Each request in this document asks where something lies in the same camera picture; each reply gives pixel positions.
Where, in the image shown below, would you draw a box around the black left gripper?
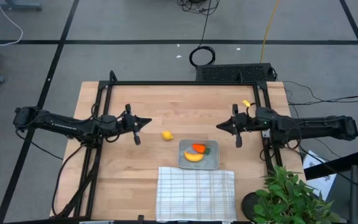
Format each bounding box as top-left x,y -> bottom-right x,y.
118,103 -> 152,146

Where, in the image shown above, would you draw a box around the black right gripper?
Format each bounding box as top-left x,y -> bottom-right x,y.
216,103 -> 251,149

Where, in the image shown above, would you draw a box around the orange toy carrot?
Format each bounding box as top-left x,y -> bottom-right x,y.
192,143 -> 211,156

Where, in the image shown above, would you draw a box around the grey tupperware container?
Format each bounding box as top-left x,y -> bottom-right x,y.
178,139 -> 220,170

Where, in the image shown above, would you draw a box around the yellow toy banana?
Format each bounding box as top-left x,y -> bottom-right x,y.
184,151 -> 204,163

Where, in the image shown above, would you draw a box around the black computer box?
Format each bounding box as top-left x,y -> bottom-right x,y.
196,63 -> 276,83

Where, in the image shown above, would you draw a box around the white checked cloth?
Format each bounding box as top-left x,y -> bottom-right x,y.
155,166 -> 237,223

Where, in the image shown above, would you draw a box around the black plant pot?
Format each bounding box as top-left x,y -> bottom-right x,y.
241,192 -> 262,222

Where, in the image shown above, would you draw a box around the green leafy plant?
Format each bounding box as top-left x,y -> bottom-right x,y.
253,164 -> 341,224

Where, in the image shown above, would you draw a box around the white printed paper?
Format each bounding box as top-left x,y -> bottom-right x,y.
303,150 -> 337,200

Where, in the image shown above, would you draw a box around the grey table foot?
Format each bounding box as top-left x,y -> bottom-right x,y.
0,0 -> 43,11

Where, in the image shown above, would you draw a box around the black metal table frame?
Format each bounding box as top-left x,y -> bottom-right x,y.
56,70 -> 284,218

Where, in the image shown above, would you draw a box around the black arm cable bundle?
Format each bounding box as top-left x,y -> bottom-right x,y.
51,144 -> 102,218

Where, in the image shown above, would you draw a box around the thin black cables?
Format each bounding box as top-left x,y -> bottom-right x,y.
283,80 -> 358,106

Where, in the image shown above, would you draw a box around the long black cable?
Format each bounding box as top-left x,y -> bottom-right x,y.
177,0 -> 221,68

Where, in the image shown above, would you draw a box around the yellow cable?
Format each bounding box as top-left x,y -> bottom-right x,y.
259,0 -> 281,63

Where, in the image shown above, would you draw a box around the white cable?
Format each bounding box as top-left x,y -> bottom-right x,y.
0,0 -> 24,47

